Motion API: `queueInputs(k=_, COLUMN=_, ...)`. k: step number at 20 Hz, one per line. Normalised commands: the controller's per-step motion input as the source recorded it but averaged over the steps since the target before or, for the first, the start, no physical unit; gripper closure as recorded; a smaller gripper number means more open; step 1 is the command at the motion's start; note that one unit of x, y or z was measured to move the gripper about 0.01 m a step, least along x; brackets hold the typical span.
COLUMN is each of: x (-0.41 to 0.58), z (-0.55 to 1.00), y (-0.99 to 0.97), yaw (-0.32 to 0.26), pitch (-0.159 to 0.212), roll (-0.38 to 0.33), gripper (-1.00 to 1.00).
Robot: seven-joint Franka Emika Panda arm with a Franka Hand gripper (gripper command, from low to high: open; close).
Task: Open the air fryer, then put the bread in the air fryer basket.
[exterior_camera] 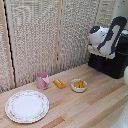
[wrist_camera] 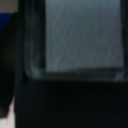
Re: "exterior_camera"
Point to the black air fryer drawer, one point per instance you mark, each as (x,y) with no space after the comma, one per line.
(106,66)

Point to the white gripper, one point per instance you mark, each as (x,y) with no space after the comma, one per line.
(100,53)

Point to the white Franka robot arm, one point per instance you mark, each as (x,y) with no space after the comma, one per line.
(111,35)

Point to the white plate patterned rim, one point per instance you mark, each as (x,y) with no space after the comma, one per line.
(27,106)

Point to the small white bowl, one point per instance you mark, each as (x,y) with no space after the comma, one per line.
(79,89)

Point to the black air fryer body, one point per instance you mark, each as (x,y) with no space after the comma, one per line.
(120,63)

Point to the yellow rectangular block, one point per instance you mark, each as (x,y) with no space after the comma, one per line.
(59,84)

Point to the pink mug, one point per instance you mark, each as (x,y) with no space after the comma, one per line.
(42,80)

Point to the yellow fries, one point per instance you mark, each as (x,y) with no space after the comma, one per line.
(79,84)

